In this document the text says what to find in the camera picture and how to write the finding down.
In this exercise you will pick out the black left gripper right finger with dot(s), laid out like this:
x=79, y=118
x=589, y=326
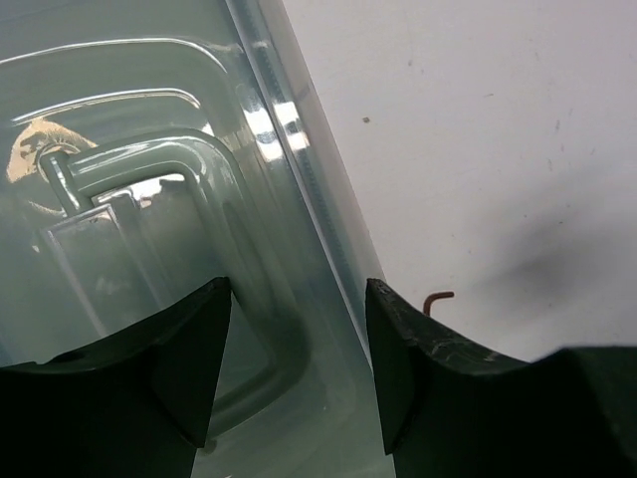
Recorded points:
x=450, y=407

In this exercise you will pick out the green plastic toolbox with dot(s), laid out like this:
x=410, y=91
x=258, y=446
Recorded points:
x=148, y=147

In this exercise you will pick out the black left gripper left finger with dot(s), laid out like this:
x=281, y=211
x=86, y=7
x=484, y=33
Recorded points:
x=135, y=404

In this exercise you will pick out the small brown hex key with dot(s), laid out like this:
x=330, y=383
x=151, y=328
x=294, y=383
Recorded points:
x=431, y=299

